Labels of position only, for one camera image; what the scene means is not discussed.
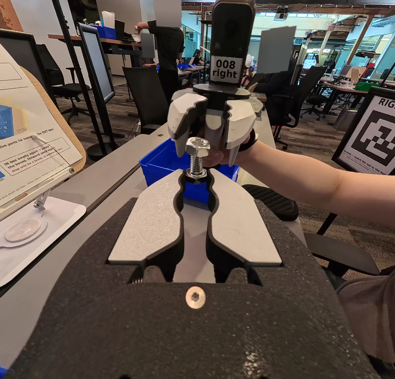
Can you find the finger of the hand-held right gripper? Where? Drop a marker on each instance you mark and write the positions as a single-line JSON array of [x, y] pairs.
[[240, 122], [179, 113]]

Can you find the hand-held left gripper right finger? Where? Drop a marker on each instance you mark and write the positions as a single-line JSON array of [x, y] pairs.
[[243, 227]]

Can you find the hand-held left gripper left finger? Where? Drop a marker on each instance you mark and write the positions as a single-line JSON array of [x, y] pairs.
[[145, 227]]

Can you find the steel hex nut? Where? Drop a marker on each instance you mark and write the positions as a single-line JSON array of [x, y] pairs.
[[197, 153]]

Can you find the thick steel bolt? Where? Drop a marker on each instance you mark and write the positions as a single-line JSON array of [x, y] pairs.
[[196, 164]]

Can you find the person's right forearm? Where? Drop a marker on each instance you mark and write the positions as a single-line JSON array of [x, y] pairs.
[[324, 184]]

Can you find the person's right hand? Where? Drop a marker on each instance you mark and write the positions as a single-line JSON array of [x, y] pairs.
[[253, 159]]

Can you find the padded chair armrest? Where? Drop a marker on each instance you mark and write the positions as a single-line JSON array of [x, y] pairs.
[[274, 201]]

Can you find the blue storage bin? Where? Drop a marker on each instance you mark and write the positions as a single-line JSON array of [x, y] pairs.
[[185, 67], [105, 32]]

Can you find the white board stand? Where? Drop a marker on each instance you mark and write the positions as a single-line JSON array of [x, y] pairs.
[[61, 212]]

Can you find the black pole stand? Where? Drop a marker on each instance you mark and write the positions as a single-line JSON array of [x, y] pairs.
[[103, 152]]

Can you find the black framed floor sign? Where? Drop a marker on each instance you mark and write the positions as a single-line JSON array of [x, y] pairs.
[[95, 61]]

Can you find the smooth chair armrest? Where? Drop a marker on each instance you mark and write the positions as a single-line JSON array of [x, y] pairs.
[[339, 252]]

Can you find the grey trash can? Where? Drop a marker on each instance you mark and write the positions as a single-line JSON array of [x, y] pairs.
[[344, 119]]

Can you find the wooden top desk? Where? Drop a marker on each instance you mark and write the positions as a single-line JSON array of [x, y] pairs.
[[92, 39]]

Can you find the white box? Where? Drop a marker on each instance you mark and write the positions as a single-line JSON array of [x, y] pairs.
[[108, 19]]

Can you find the wooden display board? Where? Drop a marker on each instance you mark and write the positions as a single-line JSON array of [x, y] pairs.
[[57, 116]]

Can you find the wooden column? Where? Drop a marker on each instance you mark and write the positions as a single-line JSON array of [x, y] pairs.
[[7, 11], [359, 39]]

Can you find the green storage bin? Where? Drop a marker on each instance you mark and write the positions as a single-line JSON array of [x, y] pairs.
[[364, 86]]

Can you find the black framed marker sign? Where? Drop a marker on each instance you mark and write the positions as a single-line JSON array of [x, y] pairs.
[[370, 132]]

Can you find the printed instruction sheet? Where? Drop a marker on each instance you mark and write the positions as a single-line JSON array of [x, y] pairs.
[[31, 122]]

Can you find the black monitor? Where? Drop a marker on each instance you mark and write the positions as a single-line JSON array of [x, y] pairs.
[[18, 51]]

